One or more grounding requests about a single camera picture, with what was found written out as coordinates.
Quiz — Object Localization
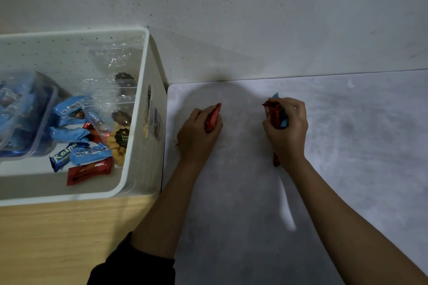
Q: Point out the person's right hand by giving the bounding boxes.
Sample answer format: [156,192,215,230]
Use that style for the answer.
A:
[262,97,309,172]

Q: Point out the person's left hand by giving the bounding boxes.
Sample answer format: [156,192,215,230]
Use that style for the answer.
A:
[175,103,224,165]

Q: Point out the white storage box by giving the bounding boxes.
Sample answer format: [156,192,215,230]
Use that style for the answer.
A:
[0,26,168,208]

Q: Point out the bag of orange crackers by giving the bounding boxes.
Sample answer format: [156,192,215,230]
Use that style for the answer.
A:
[105,127,133,168]

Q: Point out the bag of beige nuts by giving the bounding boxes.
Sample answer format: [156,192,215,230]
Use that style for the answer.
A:
[82,94,138,132]

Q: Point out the bag of black-white cookies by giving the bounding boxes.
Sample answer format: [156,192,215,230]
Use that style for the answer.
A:
[88,41,146,102]

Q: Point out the group of light blue packets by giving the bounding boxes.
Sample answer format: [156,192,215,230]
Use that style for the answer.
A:
[48,93,290,167]

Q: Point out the pile of red candy bars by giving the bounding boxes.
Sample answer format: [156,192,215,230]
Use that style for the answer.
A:
[66,101,285,187]

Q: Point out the person's right forearm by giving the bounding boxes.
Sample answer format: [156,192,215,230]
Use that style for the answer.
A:
[287,158,428,285]

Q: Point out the person's left forearm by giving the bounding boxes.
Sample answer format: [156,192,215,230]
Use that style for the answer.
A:
[130,159,205,259]

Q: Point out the person's navy shirt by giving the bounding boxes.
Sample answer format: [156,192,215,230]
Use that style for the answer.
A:
[86,232,176,285]

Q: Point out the grey marble-look board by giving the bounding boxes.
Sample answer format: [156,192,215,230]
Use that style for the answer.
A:
[161,69,428,285]

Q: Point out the wooden folding table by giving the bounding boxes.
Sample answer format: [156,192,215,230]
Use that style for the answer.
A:
[0,193,160,285]

